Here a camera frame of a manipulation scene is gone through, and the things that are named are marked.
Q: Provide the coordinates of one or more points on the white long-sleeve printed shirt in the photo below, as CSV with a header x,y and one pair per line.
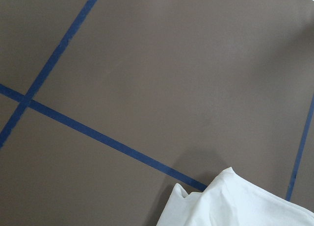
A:
x,y
230,200

